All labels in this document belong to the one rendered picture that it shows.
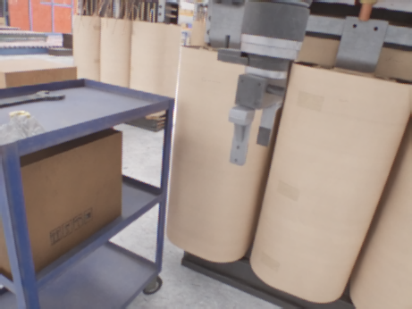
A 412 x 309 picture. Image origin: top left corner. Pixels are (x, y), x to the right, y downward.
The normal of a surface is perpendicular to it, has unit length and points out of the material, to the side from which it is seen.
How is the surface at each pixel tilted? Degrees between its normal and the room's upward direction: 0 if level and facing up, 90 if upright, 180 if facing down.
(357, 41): 90
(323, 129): 90
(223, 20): 90
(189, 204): 90
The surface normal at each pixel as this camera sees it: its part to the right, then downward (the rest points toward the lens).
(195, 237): -0.43, 0.29
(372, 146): -0.10, 0.36
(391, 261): -0.88, 0.08
